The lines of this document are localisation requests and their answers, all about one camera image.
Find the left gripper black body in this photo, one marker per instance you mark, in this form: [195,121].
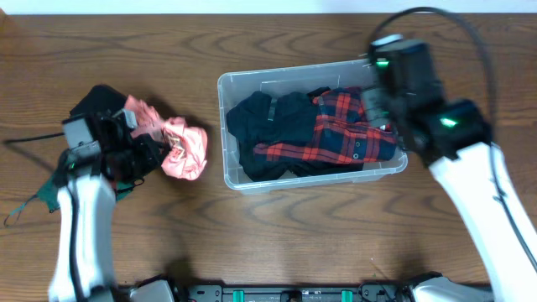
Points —
[148,148]

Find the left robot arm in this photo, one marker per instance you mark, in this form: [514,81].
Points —
[101,153]

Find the black garment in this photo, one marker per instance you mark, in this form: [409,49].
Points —
[260,170]

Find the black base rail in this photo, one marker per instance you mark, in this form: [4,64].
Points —
[302,294]

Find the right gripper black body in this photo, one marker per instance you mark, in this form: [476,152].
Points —
[382,111]

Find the clear plastic storage bin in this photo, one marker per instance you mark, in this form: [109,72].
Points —
[233,87]

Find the red navy plaid shirt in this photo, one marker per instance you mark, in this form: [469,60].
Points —
[342,134]

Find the black cloth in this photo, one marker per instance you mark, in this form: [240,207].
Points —
[101,98]

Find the dark green cloth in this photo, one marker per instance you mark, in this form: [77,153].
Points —
[48,192]

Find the salmon pink shirt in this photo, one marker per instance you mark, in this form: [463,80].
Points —
[186,158]

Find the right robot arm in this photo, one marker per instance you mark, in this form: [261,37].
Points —
[456,145]

